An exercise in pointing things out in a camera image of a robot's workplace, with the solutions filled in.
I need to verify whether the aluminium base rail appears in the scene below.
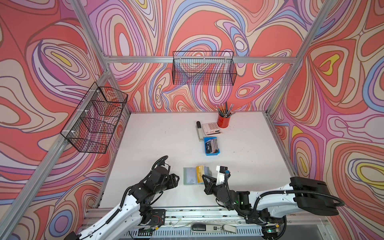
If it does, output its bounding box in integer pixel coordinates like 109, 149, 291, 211
83, 203, 328, 240

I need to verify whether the black wire basket back wall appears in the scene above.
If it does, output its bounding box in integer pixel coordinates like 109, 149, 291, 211
172, 51, 238, 86

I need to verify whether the mint green card holder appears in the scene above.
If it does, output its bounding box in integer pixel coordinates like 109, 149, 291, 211
183, 166, 212, 185

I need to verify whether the stack of cards in tray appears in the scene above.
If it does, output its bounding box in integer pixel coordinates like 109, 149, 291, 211
206, 138, 219, 154

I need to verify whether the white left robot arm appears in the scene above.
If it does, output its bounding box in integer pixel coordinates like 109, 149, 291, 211
65, 156, 180, 240

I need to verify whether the red metal pencil bucket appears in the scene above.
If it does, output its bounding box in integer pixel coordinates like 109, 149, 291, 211
217, 115, 231, 129

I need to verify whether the pink desk calculator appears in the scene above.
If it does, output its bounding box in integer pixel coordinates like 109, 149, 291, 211
202, 122, 222, 137

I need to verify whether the beige stapler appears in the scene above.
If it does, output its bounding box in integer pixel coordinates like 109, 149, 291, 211
196, 121, 204, 142

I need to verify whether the grey handheld device on rail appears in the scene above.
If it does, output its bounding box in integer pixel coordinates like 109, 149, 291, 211
191, 223, 237, 234

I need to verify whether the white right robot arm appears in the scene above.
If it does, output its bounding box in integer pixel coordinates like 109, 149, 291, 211
202, 173, 345, 226

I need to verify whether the black wire basket left wall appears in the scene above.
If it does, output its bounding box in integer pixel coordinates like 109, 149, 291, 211
61, 83, 128, 154

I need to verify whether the blue plastic card tray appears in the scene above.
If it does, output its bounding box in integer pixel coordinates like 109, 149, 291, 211
204, 137, 220, 156

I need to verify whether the yellow card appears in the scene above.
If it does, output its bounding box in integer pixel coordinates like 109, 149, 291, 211
196, 165, 205, 184

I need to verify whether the black wire basket wall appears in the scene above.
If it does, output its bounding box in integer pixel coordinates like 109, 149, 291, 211
172, 51, 238, 86
61, 83, 128, 154

